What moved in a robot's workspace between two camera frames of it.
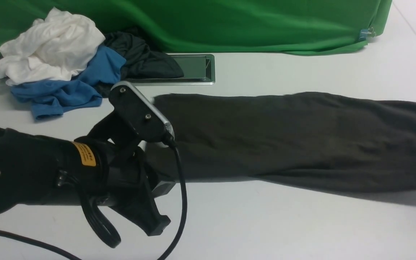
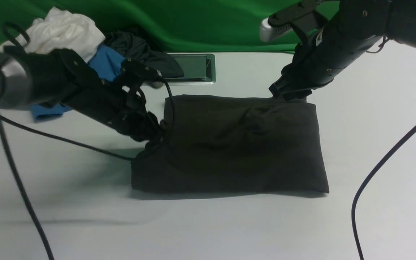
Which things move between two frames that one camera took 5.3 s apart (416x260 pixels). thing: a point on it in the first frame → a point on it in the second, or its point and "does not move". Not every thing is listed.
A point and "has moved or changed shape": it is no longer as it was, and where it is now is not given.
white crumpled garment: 55,47 does not move
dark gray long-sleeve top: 313,141 has moved or changed shape
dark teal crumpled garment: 141,61 does not move
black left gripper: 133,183 → 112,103
